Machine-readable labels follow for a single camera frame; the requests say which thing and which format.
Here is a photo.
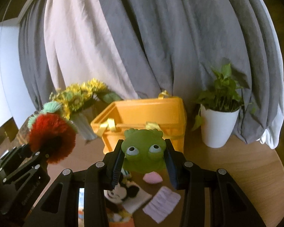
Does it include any red fluffy pompom toy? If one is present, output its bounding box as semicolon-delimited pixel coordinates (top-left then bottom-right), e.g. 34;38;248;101
29;113;77;164

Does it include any pink round puff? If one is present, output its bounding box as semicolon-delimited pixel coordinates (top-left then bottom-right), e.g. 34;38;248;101
143;172;163;184

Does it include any green frog plush toy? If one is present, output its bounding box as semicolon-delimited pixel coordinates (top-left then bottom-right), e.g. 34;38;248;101
122;128;166;174

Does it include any mouse plush toy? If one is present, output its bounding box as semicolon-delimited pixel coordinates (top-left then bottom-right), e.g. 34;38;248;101
104;173;152;216

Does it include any lilac folded cloth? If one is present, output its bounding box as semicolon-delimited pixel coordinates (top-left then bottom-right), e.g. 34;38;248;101
143;186;181;224

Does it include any white plant pot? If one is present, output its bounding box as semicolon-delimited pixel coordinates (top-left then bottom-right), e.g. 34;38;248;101
201;105;239;149

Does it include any grey ribbed vase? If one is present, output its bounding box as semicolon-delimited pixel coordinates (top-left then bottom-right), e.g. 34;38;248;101
71;108;97;140

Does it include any sunflower bouquet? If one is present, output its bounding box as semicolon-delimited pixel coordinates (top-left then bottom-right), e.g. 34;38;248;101
27;77;122;129

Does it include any orange plastic crate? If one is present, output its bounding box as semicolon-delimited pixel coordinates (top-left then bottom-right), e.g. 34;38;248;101
91;91;187;154

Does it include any green leafy plant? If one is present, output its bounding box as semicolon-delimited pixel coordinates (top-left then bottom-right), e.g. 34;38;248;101
191;62;256;132

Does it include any pale pink curtain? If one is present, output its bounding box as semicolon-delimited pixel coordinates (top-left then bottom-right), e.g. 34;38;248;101
44;0;138;100

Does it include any grey curtain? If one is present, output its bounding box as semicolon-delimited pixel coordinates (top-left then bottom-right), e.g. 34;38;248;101
19;0;284;149

